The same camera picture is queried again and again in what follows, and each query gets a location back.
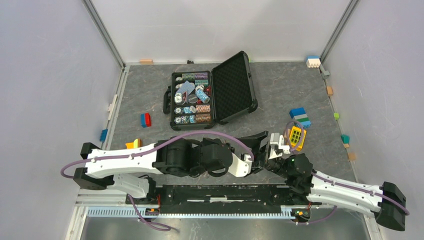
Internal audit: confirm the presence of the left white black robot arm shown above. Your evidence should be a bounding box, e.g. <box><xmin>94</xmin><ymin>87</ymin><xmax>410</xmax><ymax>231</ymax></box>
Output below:
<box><xmin>60</xmin><ymin>130</ymin><xmax>269</xmax><ymax>204</ymax></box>

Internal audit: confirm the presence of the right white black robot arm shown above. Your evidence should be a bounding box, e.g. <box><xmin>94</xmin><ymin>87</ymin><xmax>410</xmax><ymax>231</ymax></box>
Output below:
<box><xmin>254</xmin><ymin>147</ymin><xmax>410</xmax><ymax>232</ymax></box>

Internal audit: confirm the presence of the yellow window brick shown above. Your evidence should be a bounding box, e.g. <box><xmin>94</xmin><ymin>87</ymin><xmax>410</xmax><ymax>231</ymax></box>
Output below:
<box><xmin>288</xmin><ymin>126</ymin><xmax>307</xmax><ymax>152</ymax></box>

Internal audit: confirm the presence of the blue green brick stack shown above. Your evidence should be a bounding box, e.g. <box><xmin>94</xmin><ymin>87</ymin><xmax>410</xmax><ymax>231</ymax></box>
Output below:
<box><xmin>289</xmin><ymin>107</ymin><xmax>312</xmax><ymax>129</ymax></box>

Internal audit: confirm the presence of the teal brick right edge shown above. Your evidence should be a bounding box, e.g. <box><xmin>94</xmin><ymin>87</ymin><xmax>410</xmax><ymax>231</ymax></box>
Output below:
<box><xmin>340</xmin><ymin>134</ymin><xmax>350</xmax><ymax>144</ymax></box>

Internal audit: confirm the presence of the tan block right edge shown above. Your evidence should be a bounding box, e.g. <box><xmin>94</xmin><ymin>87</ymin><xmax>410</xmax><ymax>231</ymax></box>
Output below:
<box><xmin>347</xmin><ymin>152</ymin><xmax>357</xmax><ymax>162</ymax></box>

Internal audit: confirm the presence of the black poker chip case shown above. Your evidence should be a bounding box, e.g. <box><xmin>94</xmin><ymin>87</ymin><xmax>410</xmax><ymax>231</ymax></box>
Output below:
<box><xmin>163</xmin><ymin>51</ymin><xmax>258</xmax><ymax>131</ymax></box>

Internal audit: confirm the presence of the black dealer button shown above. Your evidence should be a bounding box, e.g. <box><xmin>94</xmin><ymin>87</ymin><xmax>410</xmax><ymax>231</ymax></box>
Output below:
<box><xmin>187</xmin><ymin>94</ymin><xmax>198</xmax><ymax>104</ymax></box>

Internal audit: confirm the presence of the orange block right edge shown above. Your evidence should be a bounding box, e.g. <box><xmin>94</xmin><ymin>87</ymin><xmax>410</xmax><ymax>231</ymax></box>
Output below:
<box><xmin>326</xmin><ymin>86</ymin><xmax>334</xmax><ymax>97</ymax></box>

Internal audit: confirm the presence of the white blue corner brick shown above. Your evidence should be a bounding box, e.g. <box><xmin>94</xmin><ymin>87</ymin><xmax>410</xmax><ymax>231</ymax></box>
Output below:
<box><xmin>306</xmin><ymin>55</ymin><xmax>321</xmax><ymax>68</ymax></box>

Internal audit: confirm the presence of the red blue brick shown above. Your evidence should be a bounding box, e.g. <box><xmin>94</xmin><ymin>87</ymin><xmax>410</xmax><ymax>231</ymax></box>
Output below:
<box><xmin>140</xmin><ymin>112</ymin><xmax>152</xmax><ymax>128</ymax></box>

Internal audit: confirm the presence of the yellow orange brick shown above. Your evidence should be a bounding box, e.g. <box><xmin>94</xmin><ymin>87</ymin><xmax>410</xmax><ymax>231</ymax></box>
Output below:
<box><xmin>125</xmin><ymin>138</ymin><xmax>143</xmax><ymax>149</ymax></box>

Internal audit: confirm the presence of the tan wooden block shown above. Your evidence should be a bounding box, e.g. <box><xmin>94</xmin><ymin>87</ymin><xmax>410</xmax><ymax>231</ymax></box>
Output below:
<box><xmin>139</xmin><ymin>59</ymin><xmax>154</xmax><ymax>65</ymax></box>

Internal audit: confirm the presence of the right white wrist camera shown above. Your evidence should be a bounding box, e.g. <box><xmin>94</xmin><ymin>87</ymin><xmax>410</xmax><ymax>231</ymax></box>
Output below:
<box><xmin>268</xmin><ymin>132</ymin><xmax>292</xmax><ymax>160</ymax></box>

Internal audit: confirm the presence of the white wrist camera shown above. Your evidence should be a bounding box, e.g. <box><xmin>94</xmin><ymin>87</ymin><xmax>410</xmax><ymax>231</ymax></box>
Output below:
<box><xmin>268</xmin><ymin>132</ymin><xmax>292</xmax><ymax>160</ymax></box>
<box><xmin>228</xmin><ymin>153</ymin><xmax>253</xmax><ymax>178</ymax></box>

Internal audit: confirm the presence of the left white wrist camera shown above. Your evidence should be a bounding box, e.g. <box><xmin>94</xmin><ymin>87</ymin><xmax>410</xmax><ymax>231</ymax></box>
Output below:
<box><xmin>228</xmin><ymin>153</ymin><xmax>253</xmax><ymax>178</ymax></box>

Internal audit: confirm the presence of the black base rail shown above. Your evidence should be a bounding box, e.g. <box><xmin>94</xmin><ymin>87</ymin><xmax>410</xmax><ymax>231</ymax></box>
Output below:
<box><xmin>125</xmin><ymin>184</ymin><xmax>309</xmax><ymax>214</ymax></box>

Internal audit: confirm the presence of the blue brick on left rail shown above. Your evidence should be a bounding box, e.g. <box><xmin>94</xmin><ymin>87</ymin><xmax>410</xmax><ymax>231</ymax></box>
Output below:
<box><xmin>99</xmin><ymin>128</ymin><xmax>108</xmax><ymax>143</ymax></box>

